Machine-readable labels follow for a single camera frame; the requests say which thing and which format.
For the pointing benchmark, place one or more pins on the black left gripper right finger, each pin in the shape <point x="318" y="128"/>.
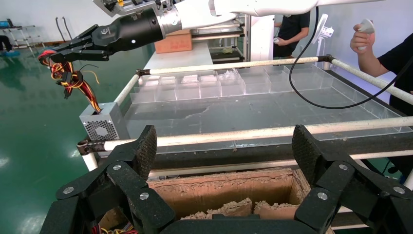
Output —
<point x="348" y="190"/>

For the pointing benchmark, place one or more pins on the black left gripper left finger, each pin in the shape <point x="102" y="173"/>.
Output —
<point x="129" y="187"/>

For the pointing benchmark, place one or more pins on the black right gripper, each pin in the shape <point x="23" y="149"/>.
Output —
<point x="129" y="32"/>

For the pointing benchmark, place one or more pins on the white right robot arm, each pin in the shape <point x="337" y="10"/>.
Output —
<point x="258" y="6"/>

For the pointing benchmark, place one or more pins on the bare person forearm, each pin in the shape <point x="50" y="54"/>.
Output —
<point x="374" y="66"/>

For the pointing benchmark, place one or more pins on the person hand holding controller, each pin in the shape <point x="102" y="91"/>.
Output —
<point x="359" y="42"/>

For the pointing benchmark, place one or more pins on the standing person hand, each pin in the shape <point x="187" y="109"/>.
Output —
<point x="279" y="41"/>

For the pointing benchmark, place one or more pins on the white cart leg pipe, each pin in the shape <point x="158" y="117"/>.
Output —
<point x="91" y="161"/>

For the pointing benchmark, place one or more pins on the black pipe corner joint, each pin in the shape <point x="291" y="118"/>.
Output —
<point x="87" y="147"/>
<point x="326" y="58"/>
<point x="139" y="72"/>

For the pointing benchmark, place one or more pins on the grey metal trolley rack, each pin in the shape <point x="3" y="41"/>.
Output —
<point x="22" y="35"/>

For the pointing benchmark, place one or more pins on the crouching person blue shoes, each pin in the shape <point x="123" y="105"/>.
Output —
<point x="5" y="43"/>

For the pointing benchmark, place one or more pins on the orange cardboard carton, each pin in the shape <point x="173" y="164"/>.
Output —
<point x="174" y="42"/>

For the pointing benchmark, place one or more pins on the brown cardboard box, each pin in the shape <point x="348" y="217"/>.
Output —
<point x="226" y="190"/>

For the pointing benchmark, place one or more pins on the white worktable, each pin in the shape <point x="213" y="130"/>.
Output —
<point x="180" y="58"/>

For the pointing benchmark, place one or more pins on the cardboard divider strip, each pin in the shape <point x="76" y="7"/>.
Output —
<point x="229" y="210"/>

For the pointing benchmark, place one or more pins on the clear acrylic divider grid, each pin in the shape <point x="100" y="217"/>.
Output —
<point x="209" y="87"/>

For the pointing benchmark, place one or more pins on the person torso black shirt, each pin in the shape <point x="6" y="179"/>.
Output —
<point x="401" y="64"/>

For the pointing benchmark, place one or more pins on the metal shelf rack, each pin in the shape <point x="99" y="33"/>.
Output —
<point x="222" y="38"/>

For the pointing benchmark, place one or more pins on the white standing fan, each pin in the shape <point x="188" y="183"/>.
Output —
<point x="324" y="32"/>

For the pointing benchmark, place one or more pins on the white handheld controller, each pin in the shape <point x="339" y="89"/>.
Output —
<point x="367" y="25"/>

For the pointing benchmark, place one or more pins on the standing person black shirt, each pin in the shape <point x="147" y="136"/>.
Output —
<point x="292" y="25"/>

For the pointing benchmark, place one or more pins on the white pillar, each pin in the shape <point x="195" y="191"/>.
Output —
<point x="261" y="38"/>

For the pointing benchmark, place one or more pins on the black wall pipe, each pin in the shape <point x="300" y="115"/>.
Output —
<point x="67" y="27"/>
<point x="58" y="27"/>

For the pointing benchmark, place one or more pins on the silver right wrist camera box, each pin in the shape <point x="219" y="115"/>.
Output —
<point x="129" y="5"/>

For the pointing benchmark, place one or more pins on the conveyor tray with white frame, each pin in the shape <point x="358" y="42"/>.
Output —
<point x="245" y="113"/>

